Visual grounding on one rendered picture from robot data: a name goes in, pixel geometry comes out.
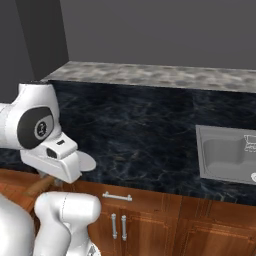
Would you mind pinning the grey steel sink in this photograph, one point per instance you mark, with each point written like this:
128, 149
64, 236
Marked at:
220, 156

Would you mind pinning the narrow wooden cupboard door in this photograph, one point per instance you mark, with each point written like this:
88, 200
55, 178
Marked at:
105, 233

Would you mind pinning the wooden drawer front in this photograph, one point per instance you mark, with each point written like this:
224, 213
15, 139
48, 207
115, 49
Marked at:
150, 200

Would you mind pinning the wooden cupboard door under sink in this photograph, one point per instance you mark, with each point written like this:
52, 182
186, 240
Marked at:
216, 240

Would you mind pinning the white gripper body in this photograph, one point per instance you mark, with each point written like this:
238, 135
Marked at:
63, 166

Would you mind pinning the wooden panel under sink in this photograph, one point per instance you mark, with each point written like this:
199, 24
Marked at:
223, 210

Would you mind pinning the wide wooden cupboard door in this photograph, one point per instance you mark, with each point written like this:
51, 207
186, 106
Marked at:
150, 235

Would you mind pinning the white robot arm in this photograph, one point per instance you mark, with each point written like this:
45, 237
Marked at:
31, 106

